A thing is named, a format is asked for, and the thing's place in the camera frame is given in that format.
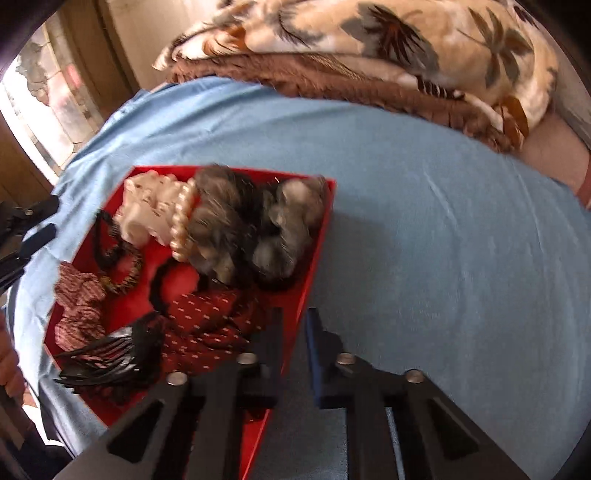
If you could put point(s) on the red dotted scrunchie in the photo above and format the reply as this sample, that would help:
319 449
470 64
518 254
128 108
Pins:
203 323

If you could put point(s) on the black claw clip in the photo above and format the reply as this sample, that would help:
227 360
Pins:
120 360

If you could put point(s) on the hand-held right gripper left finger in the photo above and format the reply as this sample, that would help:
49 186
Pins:
268 369

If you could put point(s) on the grey organza scrunchie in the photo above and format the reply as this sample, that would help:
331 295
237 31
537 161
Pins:
286 217

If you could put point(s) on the floral quilted blanket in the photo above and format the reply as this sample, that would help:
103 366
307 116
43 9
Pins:
369 41

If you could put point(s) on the brown wooden furniture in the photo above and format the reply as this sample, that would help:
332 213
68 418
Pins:
23 166

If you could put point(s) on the grey pillow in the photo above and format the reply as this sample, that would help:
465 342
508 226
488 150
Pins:
575 106

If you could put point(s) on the red checked scrunchie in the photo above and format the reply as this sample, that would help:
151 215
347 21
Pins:
81 304

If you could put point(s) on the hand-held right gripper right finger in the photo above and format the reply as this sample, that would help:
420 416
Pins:
314 360

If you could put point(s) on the white claw clip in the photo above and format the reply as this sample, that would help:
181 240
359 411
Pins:
138 221

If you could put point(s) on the leopard print scrunchie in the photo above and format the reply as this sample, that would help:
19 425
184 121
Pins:
131 272

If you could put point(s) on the blue blanket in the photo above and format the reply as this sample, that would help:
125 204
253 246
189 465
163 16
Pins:
438 258

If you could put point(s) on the pink bed sheet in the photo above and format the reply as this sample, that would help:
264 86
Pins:
554 157

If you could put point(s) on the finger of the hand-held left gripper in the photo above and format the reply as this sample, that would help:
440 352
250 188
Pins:
39 240
44 206

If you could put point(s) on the black beaded scrunchie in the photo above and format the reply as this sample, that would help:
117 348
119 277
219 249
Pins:
105 235

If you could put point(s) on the person's left hand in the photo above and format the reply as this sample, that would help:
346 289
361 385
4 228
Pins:
11 369

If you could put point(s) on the red box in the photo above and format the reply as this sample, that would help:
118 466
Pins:
182 282

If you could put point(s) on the window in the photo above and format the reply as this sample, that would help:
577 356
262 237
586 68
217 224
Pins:
51 101

